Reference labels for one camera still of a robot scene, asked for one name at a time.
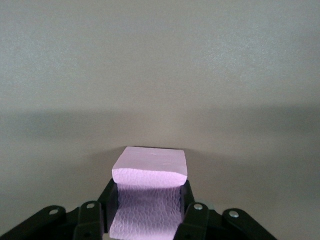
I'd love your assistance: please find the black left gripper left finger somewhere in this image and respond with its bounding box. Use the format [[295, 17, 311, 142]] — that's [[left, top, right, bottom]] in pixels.
[[0, 178, 119, 240]]

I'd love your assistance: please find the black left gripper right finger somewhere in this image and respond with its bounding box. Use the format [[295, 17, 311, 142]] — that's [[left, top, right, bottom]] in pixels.
[[173, 180, 275, 240]]

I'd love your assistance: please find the pink foam block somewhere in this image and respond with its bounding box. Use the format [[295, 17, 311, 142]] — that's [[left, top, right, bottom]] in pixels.
[[109, 146, 188, 240]]

